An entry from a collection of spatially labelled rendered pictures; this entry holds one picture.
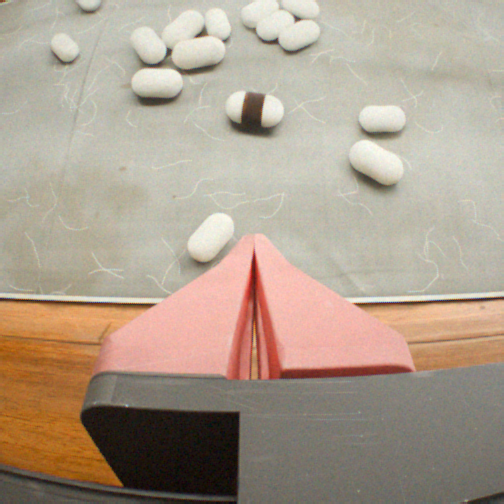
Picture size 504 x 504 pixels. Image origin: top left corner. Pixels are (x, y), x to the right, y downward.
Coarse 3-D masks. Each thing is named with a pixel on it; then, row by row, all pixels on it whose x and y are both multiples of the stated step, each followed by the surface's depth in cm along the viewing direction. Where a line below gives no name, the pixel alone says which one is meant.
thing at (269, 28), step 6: (276, 12) 28; (282, 12) 27; (288, 12) 28; (264, 18) 27; (270, 18) 27; (276, 18) 27; (282, 18) 27; (288, 18) 28; (258, 24) 28; (264, 24) 27; (270, 24) 27; (276, 24) 27; (282, 24) 27; (288, 24) 28; (258, 30) 28; (264, 30) 27; (270, 30) 27; (276, 30) 27; (264, 36) 28; (270, 36) 28; (276, 36) 28
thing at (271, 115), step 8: (232, 96) 25; (240, 96) 25; (272, 96) 25; (232, 104) 25; (240, 104) 25; (264, 104) 25; (272, 104) 25; (280, 104) 25; (232, 112) 25; (240, 112) 25; (264, 112) 25; (272, 112) 25; (280, 112) 25; (240, 120) 26; (264, 120) 25; (272, 120) 25
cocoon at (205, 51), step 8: (192, 40) 26; (200, 40) 26; (208, 40) 26; (216, 40) 26; (176, 48) 26; (184, 48) 26; (192, 48) 26; (200, 48) 26; (208, 48) 26; (216, 48) 26; (224, 48) 27; (176, 56) 26; (184, 56) 26; (192, 56) 26; (200, 56) 26; (208, 56) 27; (216, 56) 27; (176, 64) 27; (184, 64) 27; (192, 64) 27; (200, 64) 27; (208, 64) 27
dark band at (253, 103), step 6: (246, 96) 25; (252, 96) 25; (258, 96) 25; (264, 96) 25; (246, 102) 25; (252, 102) 25; (258, 102) 25; (246, 108) 25; (252, 108) 25; (258, 108) 25; (246, 114) 25; (252, 114) 25; (258, 114) 25; (246, 120) 26; (252, 120) 25; (258, 120) 25; (258, 126) 26
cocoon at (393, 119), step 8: (368, 112) 25; (376, 112) 25; (384, 112) 25; (392, 112) 25; (400, 112) 25; (360, 120) 26; (368, 120) 25; (376, 120) 25; (384, 120) 25; (392, 120) 25; (400, 120) 25; (368, 128) 26; (376, 128) 26; (384, 128) 26; (392, 128) 26; (400, 128) 26
